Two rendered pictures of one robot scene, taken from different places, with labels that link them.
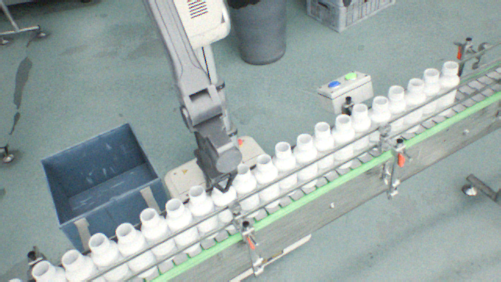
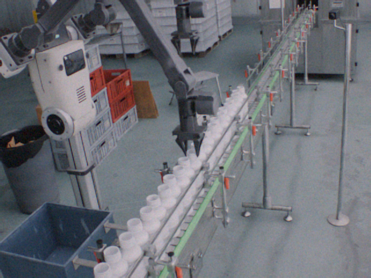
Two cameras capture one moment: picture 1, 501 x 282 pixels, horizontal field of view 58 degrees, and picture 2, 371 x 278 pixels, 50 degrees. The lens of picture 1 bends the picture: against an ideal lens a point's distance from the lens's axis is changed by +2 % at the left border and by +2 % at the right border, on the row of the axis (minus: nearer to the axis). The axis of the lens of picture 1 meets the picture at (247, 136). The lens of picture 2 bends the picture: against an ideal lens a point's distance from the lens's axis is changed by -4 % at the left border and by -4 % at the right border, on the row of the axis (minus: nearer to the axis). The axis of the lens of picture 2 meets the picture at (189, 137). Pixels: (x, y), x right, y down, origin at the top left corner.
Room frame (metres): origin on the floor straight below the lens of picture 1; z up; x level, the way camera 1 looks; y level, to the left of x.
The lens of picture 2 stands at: (-0.20, 0.97, 1.76)
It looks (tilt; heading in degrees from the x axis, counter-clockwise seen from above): 24 degrees down; 314
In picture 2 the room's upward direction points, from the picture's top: 6 degrees counter-clockwise
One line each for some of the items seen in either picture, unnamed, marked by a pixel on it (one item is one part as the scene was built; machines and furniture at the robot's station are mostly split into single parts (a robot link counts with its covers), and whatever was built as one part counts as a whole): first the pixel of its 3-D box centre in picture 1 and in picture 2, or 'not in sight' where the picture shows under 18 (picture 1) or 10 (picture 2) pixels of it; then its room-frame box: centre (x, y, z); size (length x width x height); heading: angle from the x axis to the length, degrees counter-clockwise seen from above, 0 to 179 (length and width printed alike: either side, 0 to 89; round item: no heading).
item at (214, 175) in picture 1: (213, 153); (188, 123); (0.67, 0.08, 1.26); 0.10 x 0.07 x 0.07; 22
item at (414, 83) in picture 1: (412, 106); (235, 111); (0.89, -0.47, 1.08); 0.06 x 0.06 x 0.17
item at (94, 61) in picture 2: not in sight; (68, 63); (3.21, -1.01, 1.00); 0.61 x 0.41 x 0.22; 119
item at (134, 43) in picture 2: not in sight; (129, 29); (6.94, -4.86, 0.50); 1.23 x 1.05 x 1.00; 110
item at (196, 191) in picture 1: (203, 211); (186, 181); (0.65, 0.14, 1.08); 0.06 x 0.06 x 0.17
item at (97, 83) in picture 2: not in sight; (73, 86); (3.21, -1.02, 0.78); 0.61 x 0.41 x 0.22; 118
